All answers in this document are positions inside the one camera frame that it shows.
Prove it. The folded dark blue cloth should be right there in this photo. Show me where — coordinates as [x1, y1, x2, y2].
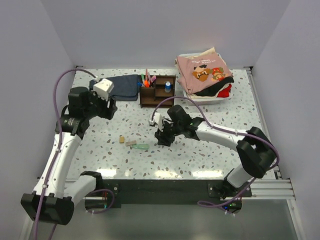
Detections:
[107, 74, 141, 102]

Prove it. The brown wooden desk organizer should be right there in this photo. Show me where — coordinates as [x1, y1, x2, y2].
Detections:
[139, 75, 176, 108]

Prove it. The black orange highlighter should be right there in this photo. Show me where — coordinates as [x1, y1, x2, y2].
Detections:
[143, 80, 150, 88]

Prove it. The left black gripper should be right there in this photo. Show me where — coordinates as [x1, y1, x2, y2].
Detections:
[84, 87, 118, 120]

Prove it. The dark red gel pen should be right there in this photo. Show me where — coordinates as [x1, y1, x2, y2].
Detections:
[145, 68, 150, 81]

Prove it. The tan eraser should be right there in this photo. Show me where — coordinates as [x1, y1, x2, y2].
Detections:
[125, 140, 137, 147]

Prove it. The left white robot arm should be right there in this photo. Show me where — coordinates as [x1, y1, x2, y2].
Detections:
[20, 83, 117, 225]

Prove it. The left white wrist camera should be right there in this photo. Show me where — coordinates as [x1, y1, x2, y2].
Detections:
[93, 78, 114, 101]

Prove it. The pink pixel-print shirt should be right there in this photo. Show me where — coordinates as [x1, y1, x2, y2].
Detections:
[174, 47, 234, 95]

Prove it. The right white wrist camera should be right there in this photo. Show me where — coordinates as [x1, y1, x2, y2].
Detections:
[148, 112, 163, 131]

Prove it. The green capped white marker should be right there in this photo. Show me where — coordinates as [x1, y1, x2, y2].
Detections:
[141, 73, 145, 85]

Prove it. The white laundry basket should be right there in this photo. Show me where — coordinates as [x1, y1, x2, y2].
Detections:
[178, 52, 233, 107]

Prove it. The black garment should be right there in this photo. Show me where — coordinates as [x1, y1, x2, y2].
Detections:
[194, 76, 234, 97]

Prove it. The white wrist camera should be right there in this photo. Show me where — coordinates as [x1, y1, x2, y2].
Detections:
[148, 112, 163, 131]
[93, 78, 114, 101]

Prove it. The red garment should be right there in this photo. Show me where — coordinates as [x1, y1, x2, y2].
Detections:
[216, 83, 232, 98]

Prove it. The blue grey pencil sharpener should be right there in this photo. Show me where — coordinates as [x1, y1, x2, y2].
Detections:
[164, 81, 172, 94]

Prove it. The yellow sticky note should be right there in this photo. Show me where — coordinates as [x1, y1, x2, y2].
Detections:
[119, 136, 125, 144]

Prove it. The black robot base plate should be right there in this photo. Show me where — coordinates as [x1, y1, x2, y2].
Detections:
[84, 179, 252, 210]

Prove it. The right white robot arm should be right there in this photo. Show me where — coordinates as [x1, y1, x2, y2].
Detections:
[148, 105, 277, 198]

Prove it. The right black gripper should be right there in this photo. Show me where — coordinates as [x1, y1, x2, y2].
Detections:
[154, 120, 183, 147]

